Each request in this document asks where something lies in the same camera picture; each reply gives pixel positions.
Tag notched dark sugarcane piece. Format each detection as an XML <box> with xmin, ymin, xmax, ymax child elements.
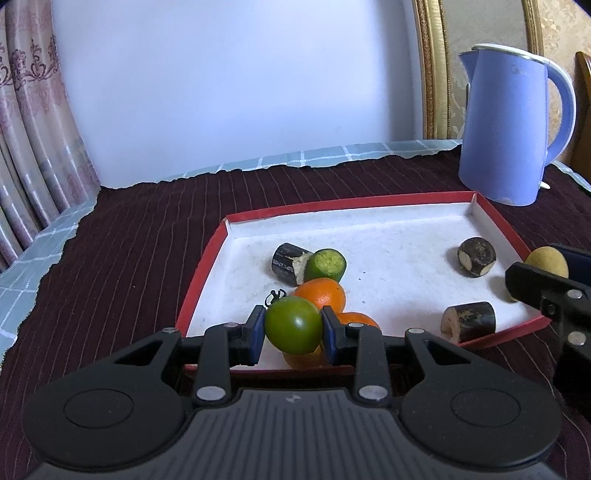
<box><xmin>271</xmin><ymin>243</ymin><xmax>315</xmax><ymax>285</ymax></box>

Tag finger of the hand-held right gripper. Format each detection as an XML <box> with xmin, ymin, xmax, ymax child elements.
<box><xmin>505</xmin><ymin>261</ymin><xmax>591</xmax><ymax>408</ymax></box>
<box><xmin>551</xmin><ymin>244</ymin><xmax>591</xmax><ymax>289</ymax></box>

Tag wooden chair back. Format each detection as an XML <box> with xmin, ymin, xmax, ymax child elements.
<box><xmin>570</xmin><ymin>51</ymin><xmax>591</xmax><ymax>179</ymax></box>

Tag green tomato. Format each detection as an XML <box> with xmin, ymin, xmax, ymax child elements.
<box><xmin>264</xmin><ymin>288</ymin><xmax>324</xmax><ymax>355</ymax></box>

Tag red cardboard box tray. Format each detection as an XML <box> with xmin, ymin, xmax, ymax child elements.
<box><xmin>174</xmin><ymin>191</ymin><xmax>552</xmax><ymax>376</ymax></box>

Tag small orange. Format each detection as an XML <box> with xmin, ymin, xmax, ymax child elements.
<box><xmin>292</xmin><ymin>278</ymin><xmax>346</xmax><ymax>312</ymax></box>

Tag pink patterned curtain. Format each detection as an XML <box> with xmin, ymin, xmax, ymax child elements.
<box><xmin>0</xmin><ymin>0</ymin><xmax>102</xmax><ymax>274</ymax></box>

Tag blue electric kettle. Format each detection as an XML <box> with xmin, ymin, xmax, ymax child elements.
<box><xmin>458</xmin><ymin>44</ymin><xmax>577</xmax><ymax>206</ymax></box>

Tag cut green citrus piece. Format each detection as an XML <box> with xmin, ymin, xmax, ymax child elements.
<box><xmin>304</xmin><ymin>248</ymin><xmax>347</xmax><ymax>283</ymax></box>

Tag gold picture frame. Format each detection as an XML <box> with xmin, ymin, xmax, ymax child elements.
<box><xmin>412</xmin><ymin>0</ymin><xmax>546</xmax><ymax>140</ymax></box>

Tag dark striped tablecloth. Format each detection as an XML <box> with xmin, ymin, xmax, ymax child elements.
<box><xmin>0</xmin><ymin>148</ymin><xmax>591</xmax><ymax>480</ymax></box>

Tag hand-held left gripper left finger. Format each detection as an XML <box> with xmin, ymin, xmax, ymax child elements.
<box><xmin>108</xmin><ymin>305</ymin><xmax>267</xmax><ymax>408</ymax></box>

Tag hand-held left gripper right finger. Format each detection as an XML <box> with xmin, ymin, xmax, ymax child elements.
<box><xmin>321</xmin><ymin>305</ymin><xmax>486</xmax><ymax>408</ymax></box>

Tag beige longan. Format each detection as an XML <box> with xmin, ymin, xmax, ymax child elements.
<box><xmin>525</xmin><ymin>246</ymin><xmax>570</xmax><ymax>279</ymax></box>

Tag large orange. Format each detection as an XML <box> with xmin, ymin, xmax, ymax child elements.
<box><xmin>283</xmin><ymin>312</ymin><xmax>382</xmax><ymax>370</ymax></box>

